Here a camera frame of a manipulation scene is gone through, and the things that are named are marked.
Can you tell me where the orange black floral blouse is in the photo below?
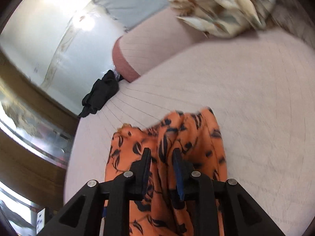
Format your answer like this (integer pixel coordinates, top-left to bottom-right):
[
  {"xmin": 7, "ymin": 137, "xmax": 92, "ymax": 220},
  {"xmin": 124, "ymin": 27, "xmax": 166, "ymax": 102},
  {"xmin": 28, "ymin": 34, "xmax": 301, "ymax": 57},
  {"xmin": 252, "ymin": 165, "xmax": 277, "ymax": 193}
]
[{"xmin": 105, "ymin": 108, "xmax": 227, "ymax": 235}]

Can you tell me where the black clothes pile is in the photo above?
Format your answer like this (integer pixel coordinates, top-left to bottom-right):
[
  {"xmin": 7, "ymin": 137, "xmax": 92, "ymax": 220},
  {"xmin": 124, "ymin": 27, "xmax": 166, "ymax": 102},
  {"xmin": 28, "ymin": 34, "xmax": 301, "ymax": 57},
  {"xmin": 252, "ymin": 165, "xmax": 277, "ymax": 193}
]
[{"xmin": 78, "ymin": 70, "xmax": 123, "ymax": 118}]

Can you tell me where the brown door with stained glass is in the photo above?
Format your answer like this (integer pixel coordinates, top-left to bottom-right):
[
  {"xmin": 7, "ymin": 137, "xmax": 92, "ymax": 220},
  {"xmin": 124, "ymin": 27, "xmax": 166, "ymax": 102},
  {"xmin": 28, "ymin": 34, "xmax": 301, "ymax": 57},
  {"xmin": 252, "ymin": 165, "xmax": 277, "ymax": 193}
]
[{"xmin": 1, "ymin": 55, "xmax": 79, "ymax": 235}]

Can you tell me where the pink quilted mattress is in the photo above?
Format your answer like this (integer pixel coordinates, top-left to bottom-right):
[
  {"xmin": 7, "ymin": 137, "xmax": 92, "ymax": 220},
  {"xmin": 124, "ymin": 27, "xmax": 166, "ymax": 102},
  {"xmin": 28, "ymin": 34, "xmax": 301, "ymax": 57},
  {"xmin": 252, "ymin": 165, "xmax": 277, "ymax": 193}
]
[{"xmin": 64, "ymin": 29, "xmax": 314, "ymax": 235}]

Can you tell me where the pink quilted sofa armrest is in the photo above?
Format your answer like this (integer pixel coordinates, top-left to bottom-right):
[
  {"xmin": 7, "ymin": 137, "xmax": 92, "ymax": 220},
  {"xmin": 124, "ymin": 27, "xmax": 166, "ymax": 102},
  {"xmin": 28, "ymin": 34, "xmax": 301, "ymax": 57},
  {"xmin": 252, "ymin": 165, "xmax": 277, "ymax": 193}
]
[{"xmin": 112, "ymin": 7, "xmax": 206, "ymax": 83}]

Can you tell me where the grey pillow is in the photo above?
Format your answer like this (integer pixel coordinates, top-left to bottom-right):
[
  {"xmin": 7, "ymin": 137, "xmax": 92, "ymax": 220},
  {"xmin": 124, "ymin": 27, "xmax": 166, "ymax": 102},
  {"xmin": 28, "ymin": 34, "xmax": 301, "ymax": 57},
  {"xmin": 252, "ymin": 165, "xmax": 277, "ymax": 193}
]
[{"xmin": 92, "ymin": 0, "xmax": 195, "ymax": 31}]

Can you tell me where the floral cream blanket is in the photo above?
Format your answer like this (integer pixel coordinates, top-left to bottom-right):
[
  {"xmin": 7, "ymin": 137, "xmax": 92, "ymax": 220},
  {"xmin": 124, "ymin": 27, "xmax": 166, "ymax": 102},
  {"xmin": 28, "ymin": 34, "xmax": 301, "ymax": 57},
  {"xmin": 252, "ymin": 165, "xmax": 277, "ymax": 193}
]
[{"xmin": 168, "ymin": 0, "xmax": 276, "ymax": 38}]

